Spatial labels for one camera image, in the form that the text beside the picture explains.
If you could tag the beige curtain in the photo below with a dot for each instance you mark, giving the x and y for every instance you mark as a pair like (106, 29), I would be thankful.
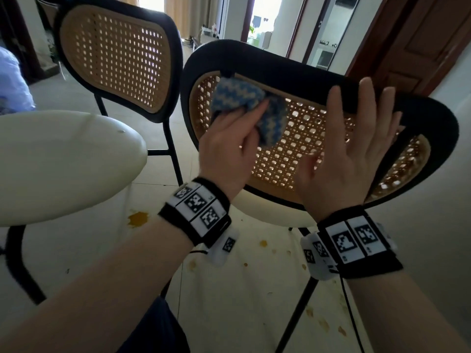
(184, 14)

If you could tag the cream seat cane back chair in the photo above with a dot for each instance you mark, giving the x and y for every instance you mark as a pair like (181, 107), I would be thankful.
(55, 161)
(279, 58)

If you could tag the person's right forearm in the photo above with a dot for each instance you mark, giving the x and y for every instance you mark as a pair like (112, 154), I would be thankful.
(397, 319)

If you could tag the person's right hand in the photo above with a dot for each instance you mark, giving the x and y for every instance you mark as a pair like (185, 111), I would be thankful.
(342, 176)

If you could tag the person's left forearm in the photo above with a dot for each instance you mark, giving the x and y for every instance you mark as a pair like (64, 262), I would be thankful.
(92, 297)

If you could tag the white left wrist tracker box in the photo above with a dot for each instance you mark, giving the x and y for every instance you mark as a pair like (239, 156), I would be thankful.
(220, 257)

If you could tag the black left wristband with markers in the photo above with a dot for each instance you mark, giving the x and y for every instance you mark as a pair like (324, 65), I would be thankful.
(217, 187)

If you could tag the glass panel door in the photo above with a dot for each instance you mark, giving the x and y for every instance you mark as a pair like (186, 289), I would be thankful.
(327, 33)

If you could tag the person's dark trousers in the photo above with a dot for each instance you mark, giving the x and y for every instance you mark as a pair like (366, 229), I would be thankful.
(158, 334)

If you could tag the blue plastic bag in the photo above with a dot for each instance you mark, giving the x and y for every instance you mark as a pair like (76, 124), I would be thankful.
(14, 84)

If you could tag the white wrist tracker box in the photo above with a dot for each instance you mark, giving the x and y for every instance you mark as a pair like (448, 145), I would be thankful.
(320, 272)
(220, 257)

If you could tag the blue patterned cleaning cloth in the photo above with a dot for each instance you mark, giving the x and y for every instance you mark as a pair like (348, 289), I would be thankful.
(235, 93)

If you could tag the black right wristband with markers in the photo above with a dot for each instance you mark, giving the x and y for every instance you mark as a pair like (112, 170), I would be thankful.
(368, 268)

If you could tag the black wristband with markers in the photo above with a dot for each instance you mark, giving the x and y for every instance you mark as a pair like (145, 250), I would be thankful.
(217, 187)
(368, 268)

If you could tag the person's left hand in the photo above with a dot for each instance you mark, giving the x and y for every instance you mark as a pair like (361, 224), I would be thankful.
(228, 154)

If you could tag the brown wooden door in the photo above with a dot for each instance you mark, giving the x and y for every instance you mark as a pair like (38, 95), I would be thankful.
(423, 44)

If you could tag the white right wrist tracker box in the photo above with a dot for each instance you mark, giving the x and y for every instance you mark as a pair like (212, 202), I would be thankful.
(320, 272)

